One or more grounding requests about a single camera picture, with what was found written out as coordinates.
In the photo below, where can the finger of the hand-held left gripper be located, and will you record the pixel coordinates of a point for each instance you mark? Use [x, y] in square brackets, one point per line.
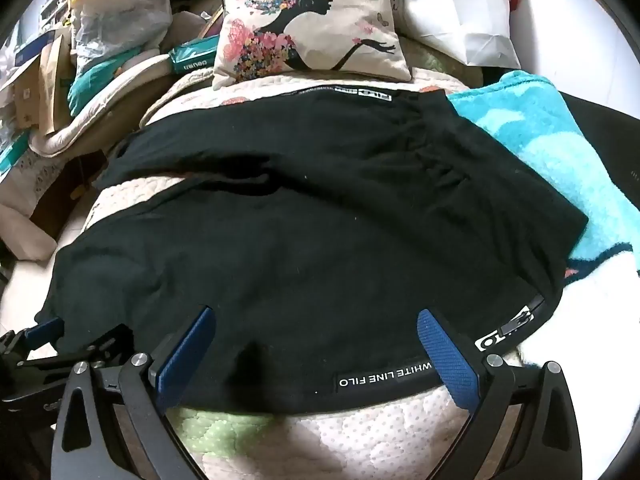
[102, 342]
[44, 332]

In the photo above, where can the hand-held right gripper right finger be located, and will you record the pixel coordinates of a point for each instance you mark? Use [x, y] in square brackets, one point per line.
[445, 360]

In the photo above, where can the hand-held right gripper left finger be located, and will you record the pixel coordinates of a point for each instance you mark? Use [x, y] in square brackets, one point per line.
[186, 360]

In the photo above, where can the black pants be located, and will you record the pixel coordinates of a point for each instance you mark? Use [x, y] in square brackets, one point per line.
[300, 235]

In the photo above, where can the heart pattern quilted cover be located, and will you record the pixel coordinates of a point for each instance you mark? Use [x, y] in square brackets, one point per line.
[400, 435]

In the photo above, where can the turquoise fleece blanket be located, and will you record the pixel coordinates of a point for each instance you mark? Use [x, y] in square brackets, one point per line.
[540, 160]

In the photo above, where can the cardboard box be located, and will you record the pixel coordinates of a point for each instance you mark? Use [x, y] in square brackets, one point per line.
[22, 95]

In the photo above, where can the brown paper bag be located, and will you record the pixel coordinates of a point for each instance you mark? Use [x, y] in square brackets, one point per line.
[55, 80]

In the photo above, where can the teal cloth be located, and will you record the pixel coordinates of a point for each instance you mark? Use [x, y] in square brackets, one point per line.
[97, 80]

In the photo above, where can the dark blue box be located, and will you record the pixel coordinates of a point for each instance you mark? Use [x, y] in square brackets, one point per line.
[35, 47]

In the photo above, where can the teal tissue packet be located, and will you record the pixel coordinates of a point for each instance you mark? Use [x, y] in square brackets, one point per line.
[192, 57]

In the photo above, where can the clear plastic bag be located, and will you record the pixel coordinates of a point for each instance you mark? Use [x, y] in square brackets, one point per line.
[120, 20]

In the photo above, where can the floral silhouette print cushion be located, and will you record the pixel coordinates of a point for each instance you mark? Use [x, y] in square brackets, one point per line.
[310, 20]

